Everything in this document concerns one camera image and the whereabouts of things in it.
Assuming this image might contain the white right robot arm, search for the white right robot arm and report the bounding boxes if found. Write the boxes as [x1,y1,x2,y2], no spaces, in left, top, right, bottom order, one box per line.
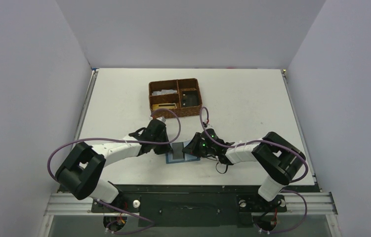
[182,128,309,202]

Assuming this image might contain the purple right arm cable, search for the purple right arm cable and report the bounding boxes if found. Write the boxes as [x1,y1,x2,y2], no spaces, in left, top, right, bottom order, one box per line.
[200,106,310,235]

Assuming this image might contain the black items in basket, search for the black items in basket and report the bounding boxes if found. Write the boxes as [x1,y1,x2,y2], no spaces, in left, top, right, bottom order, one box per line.
[181,90,200,107]

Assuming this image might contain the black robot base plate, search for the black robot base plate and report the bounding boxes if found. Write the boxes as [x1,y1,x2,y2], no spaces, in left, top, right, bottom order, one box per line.
[57,183,288,228]

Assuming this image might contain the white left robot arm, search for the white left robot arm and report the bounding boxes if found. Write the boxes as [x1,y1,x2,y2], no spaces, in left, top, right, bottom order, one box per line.
[54,117,172,203]

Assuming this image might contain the blue leather card holder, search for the blue leather card holder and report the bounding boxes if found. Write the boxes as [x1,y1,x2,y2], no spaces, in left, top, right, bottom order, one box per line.
[165,140,201,164]

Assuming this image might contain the black card with stripe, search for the black card with stripe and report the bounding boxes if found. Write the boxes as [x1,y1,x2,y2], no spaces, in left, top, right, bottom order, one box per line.
[172,143,185,161]

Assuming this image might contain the silver cards in basket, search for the silver cards in basket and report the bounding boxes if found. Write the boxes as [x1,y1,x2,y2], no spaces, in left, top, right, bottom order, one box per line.
[151,89,178,96]

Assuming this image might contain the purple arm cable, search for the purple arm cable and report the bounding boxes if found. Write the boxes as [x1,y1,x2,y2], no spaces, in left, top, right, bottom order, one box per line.
[200,106,310,235]
[47,108,182,236]

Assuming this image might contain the aluminium frame rail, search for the aluminium frame rail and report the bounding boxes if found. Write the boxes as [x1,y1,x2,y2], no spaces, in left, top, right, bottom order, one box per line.
[45,193,337,216]

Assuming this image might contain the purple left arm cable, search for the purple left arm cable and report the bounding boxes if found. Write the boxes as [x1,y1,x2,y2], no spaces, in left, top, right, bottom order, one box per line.
[47,108,182,236]

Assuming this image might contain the brown woven divided basket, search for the brown woven divided basket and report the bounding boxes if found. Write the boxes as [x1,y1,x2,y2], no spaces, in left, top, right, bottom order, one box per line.
[148,78,203,118]

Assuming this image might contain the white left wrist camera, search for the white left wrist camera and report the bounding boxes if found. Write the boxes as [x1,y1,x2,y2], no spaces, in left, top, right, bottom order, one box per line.
[157,117,166,123]

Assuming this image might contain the gold card in basket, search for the gold card in basket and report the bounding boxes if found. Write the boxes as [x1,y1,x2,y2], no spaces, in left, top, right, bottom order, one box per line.
[152,103,177,110]

